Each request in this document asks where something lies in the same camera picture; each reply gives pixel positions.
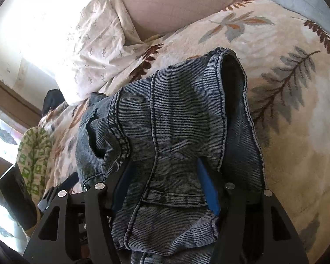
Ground blue denim jeans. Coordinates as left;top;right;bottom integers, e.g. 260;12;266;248
75;48;265;263

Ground green white patterned quilt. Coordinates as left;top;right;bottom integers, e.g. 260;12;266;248
16;126;52;204

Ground black garment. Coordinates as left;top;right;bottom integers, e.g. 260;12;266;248
42;89;68;116

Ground leaf pattern bed blanket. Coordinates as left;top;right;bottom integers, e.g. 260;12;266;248
40;0;330;263

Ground white patterned pillow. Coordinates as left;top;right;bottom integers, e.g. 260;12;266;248
55;0;149;106

